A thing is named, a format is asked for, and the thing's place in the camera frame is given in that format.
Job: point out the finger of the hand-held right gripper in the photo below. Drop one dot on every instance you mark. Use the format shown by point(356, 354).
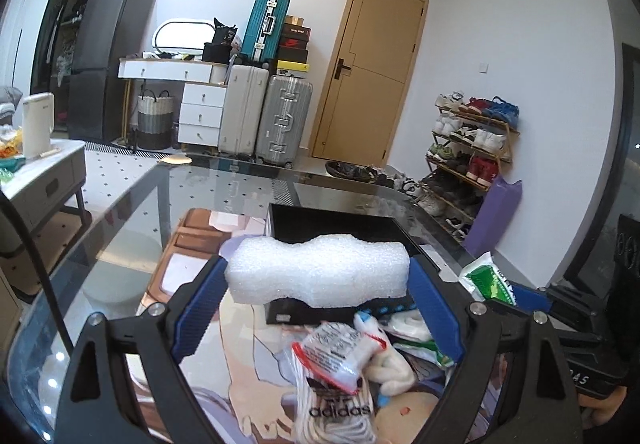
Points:
point(530, 296)

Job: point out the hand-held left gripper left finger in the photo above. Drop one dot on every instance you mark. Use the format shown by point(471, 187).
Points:
point(200, 309)

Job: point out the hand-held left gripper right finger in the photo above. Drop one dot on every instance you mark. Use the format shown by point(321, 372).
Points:
point(435, 309)

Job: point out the green white packet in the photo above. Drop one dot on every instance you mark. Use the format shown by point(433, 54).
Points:
point(430, 354)
point(487, 281)

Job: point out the white plush toy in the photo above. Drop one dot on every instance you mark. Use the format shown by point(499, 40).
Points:
point(395, 369)

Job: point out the plastic-wrapped white sock pack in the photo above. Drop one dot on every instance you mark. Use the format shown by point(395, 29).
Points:
point(330, 364)

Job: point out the white foam block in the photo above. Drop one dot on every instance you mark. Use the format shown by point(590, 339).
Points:
point(315, 269)

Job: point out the black cardboard box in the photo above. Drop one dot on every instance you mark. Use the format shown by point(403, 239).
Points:
point(340, 224)

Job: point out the person's right hand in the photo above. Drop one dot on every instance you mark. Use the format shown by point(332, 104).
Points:
point(602, 406)

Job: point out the printed cartoon table mat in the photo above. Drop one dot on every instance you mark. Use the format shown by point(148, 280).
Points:
point(210, 394)

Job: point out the purple bag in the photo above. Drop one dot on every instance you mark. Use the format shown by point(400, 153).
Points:
point(492, 219)

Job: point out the wooden shoe rack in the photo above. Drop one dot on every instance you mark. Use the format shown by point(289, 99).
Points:
point(475, 179)

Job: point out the woven laundry basket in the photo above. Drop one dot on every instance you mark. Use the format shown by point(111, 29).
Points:
point(155, 121)

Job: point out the white drawer unit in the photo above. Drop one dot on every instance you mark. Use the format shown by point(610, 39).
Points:
point(202, 114)

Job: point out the grey side table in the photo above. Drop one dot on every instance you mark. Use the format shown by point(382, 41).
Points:
point(45, 184)

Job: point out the white suitcase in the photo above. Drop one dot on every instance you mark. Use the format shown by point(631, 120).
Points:
point(242, 109)

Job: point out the silver suitcase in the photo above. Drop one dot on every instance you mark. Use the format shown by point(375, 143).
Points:
point(282, 119)

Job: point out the white countertop appliance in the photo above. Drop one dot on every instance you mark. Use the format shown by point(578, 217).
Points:
point(37, 129)

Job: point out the wooden door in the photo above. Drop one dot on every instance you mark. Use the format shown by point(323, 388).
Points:
point(370, 74)

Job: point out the black handbag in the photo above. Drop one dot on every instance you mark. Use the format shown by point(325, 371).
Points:
point(220, 46)

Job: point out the oval mirror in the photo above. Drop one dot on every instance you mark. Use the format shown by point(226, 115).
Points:
point(182, 36)

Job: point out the black refrigerator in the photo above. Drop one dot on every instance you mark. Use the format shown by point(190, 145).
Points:
point(110, 49)

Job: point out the teal suitcase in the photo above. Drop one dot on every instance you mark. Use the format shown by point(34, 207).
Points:
point(260, 19)

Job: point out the brown shoe box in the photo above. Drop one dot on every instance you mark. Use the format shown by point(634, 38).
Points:
point(295, 21)

